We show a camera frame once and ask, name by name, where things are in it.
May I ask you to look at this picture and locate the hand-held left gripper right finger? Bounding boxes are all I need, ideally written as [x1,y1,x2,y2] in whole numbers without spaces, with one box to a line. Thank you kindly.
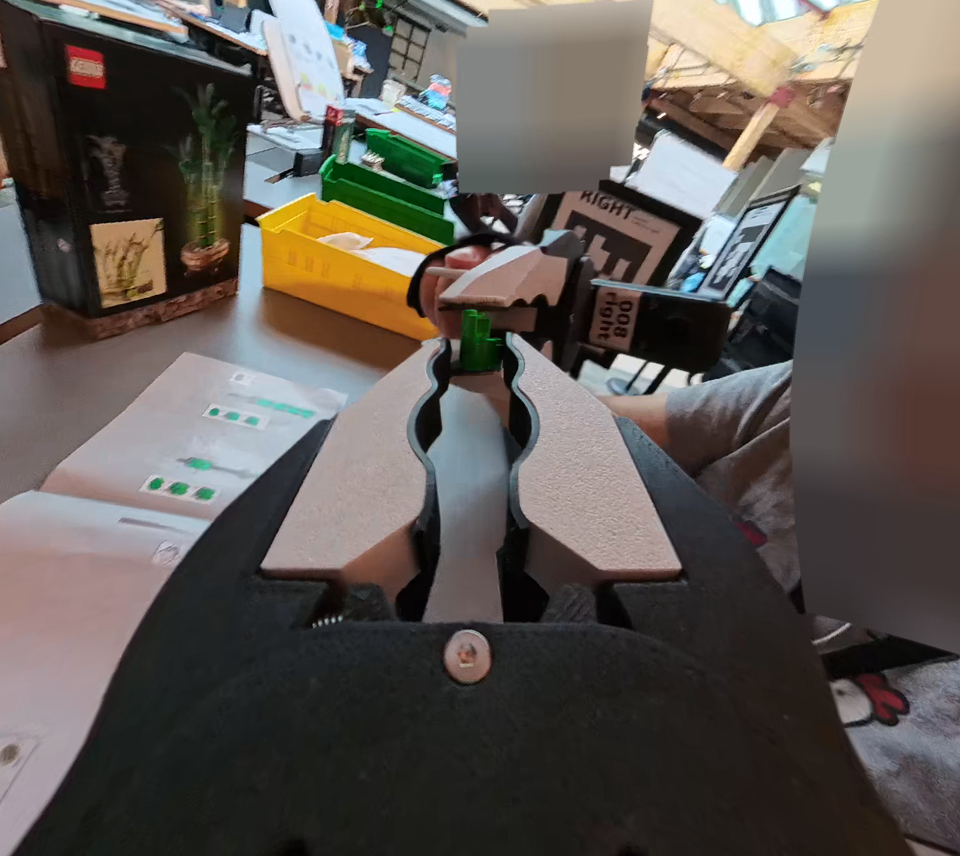
[508,333,685,607]

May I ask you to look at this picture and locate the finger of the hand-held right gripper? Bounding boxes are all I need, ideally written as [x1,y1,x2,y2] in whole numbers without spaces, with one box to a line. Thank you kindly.
[438,231,588,311]
[487,305,543,337]

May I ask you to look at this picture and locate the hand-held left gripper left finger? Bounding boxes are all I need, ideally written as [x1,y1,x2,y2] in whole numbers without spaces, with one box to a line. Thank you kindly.
[259,338,453,607]

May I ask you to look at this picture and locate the green toy brick piece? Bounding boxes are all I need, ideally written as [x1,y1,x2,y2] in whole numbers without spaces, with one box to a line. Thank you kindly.
[458,308,504,374]

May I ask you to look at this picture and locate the dark desk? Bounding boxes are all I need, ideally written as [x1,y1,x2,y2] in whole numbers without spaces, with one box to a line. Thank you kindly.
[0,224,451,506]

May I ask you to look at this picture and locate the person's right hand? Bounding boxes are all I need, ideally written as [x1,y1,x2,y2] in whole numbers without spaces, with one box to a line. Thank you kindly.
[420,244,500,347]

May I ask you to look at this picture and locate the black chair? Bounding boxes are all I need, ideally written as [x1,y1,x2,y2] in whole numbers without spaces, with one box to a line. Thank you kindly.
[723,267,802,377]

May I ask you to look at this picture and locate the black framed sign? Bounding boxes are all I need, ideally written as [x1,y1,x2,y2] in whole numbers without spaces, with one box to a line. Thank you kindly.
[696,187,802,296]

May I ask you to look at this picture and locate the person's grey shirt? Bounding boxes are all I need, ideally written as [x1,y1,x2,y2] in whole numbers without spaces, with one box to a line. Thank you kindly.
[664,359,796,590]

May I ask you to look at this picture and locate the white plastic bags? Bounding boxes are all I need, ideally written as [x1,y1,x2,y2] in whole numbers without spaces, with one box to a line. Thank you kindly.
[318,231,430,276]

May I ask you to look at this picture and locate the large green plastic bin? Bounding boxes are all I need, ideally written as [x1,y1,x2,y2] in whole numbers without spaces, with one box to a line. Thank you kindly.
[319,154,456,243]

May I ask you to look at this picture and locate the small green plastic bin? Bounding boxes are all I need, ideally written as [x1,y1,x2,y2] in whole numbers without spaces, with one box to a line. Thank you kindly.
[364,127,456,190]

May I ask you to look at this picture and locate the whiteboard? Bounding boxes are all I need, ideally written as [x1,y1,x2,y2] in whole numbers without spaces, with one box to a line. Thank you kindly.
[628,130,741,198]

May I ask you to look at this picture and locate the yellow plastic bin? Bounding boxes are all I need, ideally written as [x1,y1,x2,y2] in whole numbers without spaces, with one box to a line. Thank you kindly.
[256,193,453,341]

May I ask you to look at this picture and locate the small red green box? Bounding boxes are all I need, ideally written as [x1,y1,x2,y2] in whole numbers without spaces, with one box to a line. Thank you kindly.
[321,105,358,164]

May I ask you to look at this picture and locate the black bar device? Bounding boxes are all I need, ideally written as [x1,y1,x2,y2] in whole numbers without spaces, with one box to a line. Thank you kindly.
[264,146,329,186]

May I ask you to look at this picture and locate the building instruction booklet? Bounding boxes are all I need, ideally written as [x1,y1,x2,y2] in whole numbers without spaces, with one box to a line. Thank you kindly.
[0,351,348,851]

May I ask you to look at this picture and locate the white poster board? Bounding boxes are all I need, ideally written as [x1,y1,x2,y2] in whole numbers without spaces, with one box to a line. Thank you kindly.
[238,0,348,123]

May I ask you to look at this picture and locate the black bamboo picture box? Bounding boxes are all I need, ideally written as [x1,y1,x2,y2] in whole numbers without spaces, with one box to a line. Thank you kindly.
[0,0,258,341]

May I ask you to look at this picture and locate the grey printed rug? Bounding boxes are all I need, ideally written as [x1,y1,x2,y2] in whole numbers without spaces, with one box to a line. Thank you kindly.
[813,616,960,838]

